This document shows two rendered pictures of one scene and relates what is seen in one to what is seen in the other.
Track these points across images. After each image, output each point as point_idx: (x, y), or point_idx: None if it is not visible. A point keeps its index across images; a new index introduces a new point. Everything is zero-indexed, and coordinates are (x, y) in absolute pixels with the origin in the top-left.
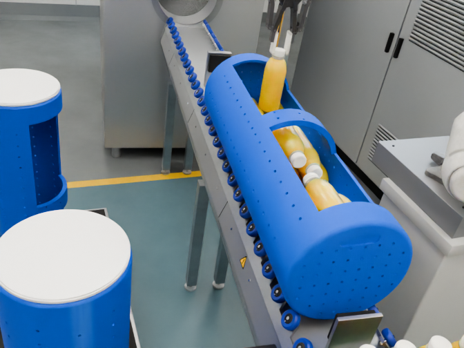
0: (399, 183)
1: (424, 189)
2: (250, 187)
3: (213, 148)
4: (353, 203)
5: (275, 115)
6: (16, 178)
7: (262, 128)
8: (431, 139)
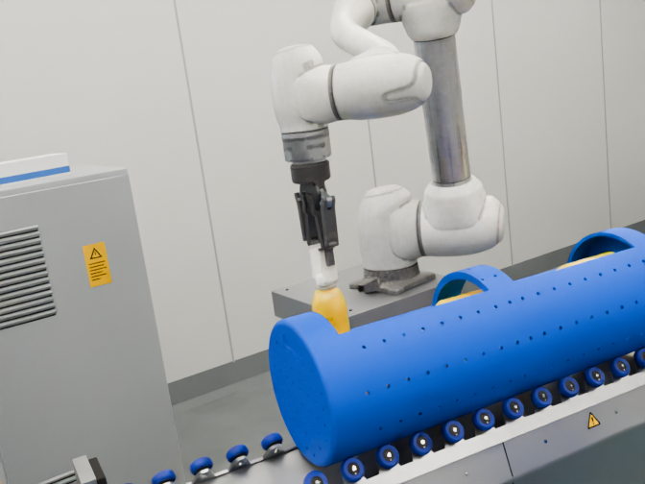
0: None
1: (421, 298)
2: (585, 322)
3: (389, 476)
4: (611, 232)
5: (489, 278)
6: None
7: (513, 289)
8: (309, 301)
